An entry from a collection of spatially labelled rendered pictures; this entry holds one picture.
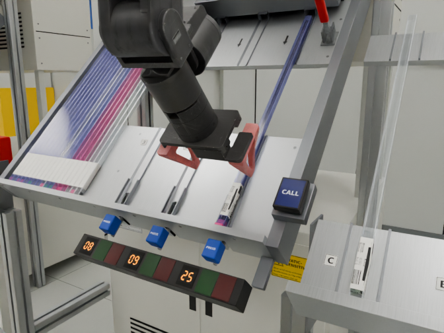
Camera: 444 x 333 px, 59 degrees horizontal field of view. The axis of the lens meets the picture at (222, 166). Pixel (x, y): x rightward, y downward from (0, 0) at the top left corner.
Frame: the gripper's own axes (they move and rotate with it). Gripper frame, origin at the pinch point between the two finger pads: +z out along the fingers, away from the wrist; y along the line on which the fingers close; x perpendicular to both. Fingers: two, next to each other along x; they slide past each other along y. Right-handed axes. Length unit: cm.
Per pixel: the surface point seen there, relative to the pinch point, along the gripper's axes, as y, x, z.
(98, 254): 21.6, 16.0, 8.3
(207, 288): -1.1, 16.0, 8.3
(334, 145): 35, -124, 152
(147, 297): 44, 13, 57
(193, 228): 3.9, 8.4, 5.7
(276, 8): 7.4, -45.3, 3.6
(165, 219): 9.1, 8.4, 5.0
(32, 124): 305, -105, 133
